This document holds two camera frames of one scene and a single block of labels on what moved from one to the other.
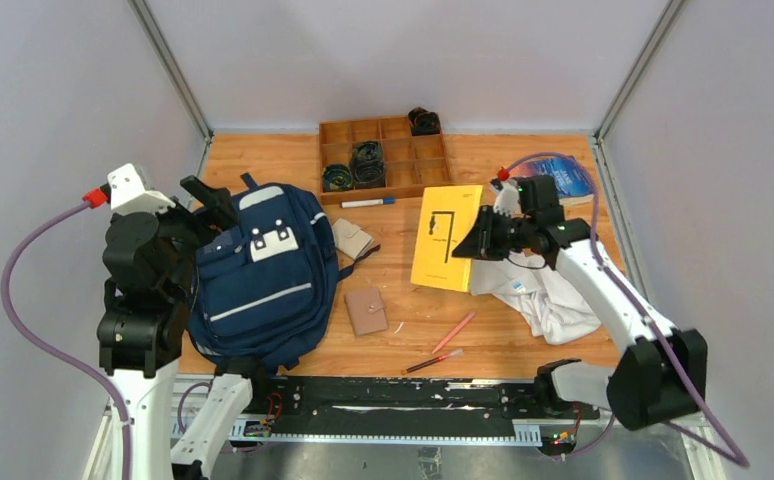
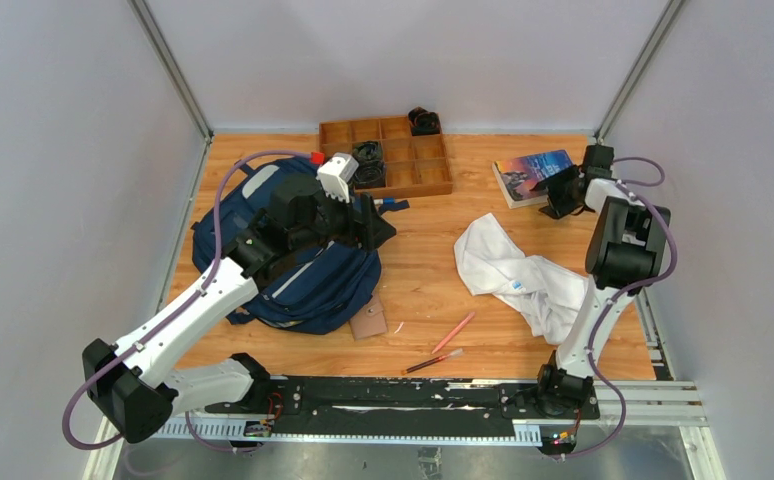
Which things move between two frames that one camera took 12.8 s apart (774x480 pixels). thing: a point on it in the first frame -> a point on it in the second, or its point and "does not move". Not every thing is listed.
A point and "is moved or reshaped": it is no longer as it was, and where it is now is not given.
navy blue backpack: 264,286 is moved or reshaped
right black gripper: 476,244 -> 557,208
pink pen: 453,331 does not move
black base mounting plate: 408,406 does not move
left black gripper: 197,216 -> 365,220
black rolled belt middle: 367,164 does not move
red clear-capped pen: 452,354 does not move
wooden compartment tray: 412,162 does not move
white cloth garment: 551,306 does not move
